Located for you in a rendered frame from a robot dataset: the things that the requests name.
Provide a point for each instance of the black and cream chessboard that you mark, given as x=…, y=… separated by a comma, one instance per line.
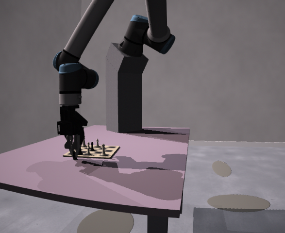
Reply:
x=109, y=150

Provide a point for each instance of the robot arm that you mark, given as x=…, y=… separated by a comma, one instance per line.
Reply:
x=73, y=76

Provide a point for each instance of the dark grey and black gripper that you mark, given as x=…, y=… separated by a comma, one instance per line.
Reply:
x=69, y=126

